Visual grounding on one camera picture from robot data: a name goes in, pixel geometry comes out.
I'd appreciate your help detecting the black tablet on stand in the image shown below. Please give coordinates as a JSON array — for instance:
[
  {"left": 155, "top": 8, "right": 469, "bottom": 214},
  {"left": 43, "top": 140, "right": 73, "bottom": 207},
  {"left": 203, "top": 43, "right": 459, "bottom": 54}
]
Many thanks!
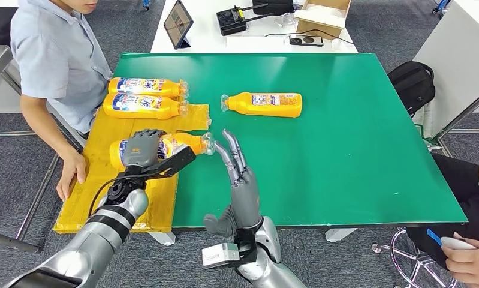
[{"left": 163, "top": 0, "right": 194, "bottom": 50}]

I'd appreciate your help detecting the white desk with metal leg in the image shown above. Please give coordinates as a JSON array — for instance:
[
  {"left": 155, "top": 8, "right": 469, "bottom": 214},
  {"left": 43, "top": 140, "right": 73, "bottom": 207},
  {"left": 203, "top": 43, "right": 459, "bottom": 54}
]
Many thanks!
[{"left": 413, "top": 0, "right": 479, "bottom": 140}]

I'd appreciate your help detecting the blue metal frame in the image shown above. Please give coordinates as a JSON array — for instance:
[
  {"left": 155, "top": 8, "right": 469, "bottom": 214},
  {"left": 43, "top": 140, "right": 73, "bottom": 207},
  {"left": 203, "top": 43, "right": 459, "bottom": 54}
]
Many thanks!
[{"left": 432, "top": 0, "right": 454, "bottom": 14}]

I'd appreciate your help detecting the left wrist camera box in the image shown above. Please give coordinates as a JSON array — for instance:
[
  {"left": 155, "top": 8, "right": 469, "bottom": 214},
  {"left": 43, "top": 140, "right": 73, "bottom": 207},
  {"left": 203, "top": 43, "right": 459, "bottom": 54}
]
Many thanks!
[{"left": 141, "top": 145, "right": 197, "bottom": 179}]

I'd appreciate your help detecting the black bag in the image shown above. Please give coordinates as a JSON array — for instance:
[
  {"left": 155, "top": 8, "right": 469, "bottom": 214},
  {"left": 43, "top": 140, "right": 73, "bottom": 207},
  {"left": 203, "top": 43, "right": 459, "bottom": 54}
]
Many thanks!
[{"left": 252, "top": 0, "right": 295, "bottom": 17}]

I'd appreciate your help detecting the white table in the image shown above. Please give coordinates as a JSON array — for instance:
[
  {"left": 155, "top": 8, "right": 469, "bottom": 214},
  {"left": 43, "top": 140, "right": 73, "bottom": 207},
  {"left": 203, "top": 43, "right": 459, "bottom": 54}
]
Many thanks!
[{"left": 150, "top": 0, "right": 359, "bottom": 55}]

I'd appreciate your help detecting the person's left hand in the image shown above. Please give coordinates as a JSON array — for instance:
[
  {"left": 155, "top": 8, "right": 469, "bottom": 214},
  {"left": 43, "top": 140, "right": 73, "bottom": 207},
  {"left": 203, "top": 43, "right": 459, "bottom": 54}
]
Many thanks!
[{"left": 441, "top": 232, "right": 479, "bottom": 288}]

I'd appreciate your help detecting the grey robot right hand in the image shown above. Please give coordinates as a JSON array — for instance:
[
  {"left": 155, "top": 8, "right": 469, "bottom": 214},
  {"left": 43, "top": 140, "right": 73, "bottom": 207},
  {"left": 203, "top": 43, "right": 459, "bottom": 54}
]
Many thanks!
[{"left": 203, "top": 129, "right": 263, "bottom": 238}]

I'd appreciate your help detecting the green table mat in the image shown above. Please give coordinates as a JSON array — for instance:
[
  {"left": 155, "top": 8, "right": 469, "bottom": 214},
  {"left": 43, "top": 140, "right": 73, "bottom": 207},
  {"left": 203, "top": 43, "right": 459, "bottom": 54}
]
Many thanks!
[{"left": 113, "top": 52, "right": 468, "bottom": 229}]

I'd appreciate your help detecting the chrome chair wheel base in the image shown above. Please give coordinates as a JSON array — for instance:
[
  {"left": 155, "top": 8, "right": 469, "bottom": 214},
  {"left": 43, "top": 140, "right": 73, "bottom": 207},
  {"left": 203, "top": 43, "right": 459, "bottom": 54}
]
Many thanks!
[{"left": 372, "top": 226, "right": 459, "bottom": 288}]

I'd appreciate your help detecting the yellow taped cardboard sheet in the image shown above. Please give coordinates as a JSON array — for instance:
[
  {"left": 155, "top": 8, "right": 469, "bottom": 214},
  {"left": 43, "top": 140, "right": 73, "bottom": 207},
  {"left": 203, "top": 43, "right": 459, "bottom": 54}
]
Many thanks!
[{"left": 53, "top": 104, "right": 212, "bottom": 234}]

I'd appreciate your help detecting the person's right hand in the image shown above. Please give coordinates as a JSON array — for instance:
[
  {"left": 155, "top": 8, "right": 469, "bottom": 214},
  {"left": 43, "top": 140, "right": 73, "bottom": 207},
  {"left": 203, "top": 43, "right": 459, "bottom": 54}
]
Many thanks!
[{"left": 56, "top": 152, "right": 87, "bottom": 202}]

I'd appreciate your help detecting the open cardboard box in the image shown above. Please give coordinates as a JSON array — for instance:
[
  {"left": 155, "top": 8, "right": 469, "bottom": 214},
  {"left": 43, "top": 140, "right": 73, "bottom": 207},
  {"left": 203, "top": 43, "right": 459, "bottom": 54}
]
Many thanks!
[{"left": 294, "top": 0, "right": 351, "bottom": 41}]

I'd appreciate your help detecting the black router with antennas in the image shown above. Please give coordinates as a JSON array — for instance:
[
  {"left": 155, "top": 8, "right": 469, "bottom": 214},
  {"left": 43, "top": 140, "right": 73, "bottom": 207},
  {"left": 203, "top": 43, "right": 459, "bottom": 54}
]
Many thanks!
[{"left": 216, "top": 5, "right": 275, "bottom": 37}]

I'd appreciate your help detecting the black backpack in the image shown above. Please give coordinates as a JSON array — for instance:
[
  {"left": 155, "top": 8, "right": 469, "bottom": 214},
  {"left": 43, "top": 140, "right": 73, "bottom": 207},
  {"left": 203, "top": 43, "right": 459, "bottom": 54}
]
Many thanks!
[{"left": 387, "top": 61, "right": 436, "bottom": 119}]

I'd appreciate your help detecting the white table foot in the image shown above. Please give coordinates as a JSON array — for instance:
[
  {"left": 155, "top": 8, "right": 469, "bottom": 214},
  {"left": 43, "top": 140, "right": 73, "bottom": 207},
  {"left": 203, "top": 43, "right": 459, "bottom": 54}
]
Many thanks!
[
  {"left": 147, "top": 232, "right": 176, "bottom": 247},
  {"left": 325, "top": 227, "right": 359, "bottom": 243}
]

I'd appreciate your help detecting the person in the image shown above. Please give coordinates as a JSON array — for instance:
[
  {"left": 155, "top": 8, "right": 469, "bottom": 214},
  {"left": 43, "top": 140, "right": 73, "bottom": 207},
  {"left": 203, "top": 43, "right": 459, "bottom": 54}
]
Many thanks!
[
  {"left": 9, "top": 0, "right": 113, "bottom": 202},
  {"left": 405, "top": 152, "right": 479, "bottom": 288}
]

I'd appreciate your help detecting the clear plastic piece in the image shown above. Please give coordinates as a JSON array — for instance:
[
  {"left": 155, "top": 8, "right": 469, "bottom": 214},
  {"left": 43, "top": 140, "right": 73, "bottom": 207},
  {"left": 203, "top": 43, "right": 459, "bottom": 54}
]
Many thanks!
[{"left": 275, "top": 13, "right": 299, "bottom": 28}]

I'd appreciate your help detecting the thin black cable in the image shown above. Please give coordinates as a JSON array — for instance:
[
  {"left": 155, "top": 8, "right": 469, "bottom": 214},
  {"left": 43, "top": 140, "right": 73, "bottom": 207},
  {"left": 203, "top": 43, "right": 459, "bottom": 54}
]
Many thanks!
[{"left": 263, "top": 29, "right": 354, "bottom": 46}]

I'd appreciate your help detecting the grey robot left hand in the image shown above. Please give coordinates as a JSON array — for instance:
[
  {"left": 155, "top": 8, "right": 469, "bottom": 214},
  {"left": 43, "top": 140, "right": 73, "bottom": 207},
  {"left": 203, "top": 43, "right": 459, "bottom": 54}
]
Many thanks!
[{"left": 122, "top": 128, "right": 167, "bottom": 168}]

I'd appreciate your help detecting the black smartphone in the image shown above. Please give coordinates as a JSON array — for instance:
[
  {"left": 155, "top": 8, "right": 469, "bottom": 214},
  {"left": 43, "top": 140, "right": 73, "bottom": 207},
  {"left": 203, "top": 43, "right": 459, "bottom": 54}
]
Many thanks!
[{"left": 289, "top": 34, "right": 324, "bottom": 47}]

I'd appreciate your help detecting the orange detergent bottle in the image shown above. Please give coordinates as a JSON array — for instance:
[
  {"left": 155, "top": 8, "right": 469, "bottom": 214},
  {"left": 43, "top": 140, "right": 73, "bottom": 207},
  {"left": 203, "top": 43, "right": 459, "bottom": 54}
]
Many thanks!
[
  {"left": 107, "top": 77, "right": 189, "bottom": 99},
  {"left": 109, "top": 132, "right": 216, "bottom": 170},
  {"left": 220, "top": 92, "right": 303, "bottom": 118},
  {"left": 102, "top": 93, "right": 189, "bottom": 121}
]

